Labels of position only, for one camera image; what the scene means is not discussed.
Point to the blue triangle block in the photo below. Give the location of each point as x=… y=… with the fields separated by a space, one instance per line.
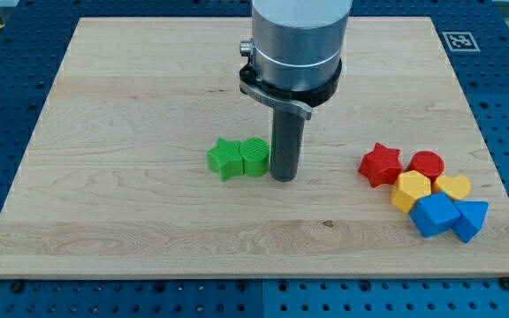
x=471 y=220

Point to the green star block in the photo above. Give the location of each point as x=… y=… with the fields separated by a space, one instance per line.
x=225 y=159

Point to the yellow heart block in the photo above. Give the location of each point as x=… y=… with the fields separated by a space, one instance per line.
x=457 y=188

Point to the red star block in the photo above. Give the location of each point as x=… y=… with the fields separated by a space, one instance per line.
x=381 y=166

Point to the green cylinder block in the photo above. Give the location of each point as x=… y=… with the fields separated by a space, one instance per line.
x=255 y=153

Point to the blue cube block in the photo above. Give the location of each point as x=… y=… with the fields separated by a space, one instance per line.
x=434 y=214

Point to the yellow hexagon block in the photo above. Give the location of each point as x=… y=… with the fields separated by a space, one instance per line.
x=409 y=187

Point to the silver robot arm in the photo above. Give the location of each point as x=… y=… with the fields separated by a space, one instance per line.
x=294 y=53

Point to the light wooden board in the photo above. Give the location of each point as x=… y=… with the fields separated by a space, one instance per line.
x=115 y=184

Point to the red cylinder block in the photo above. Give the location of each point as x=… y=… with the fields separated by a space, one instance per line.
x=428 y=163

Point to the white fiducial marker tag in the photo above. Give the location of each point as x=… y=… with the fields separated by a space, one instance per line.
x=460 y=42

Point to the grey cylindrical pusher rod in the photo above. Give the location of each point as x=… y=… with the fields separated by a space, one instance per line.
x=286 y=139

